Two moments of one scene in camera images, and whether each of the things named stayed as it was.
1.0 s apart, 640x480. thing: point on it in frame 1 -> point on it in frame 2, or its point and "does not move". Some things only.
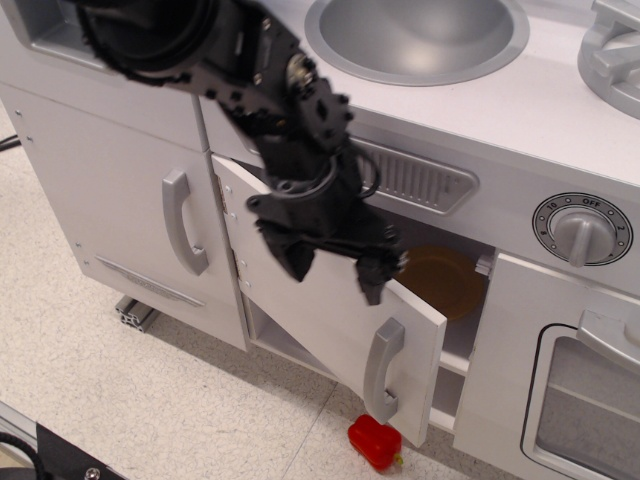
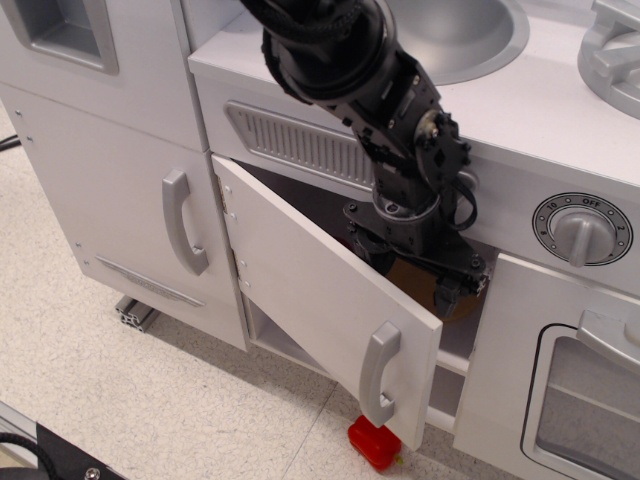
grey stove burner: (609, 54) does not move
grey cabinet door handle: (381, 403) does not move
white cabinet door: (328, 315) does not move
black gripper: (329, 208) -> (416, 228)
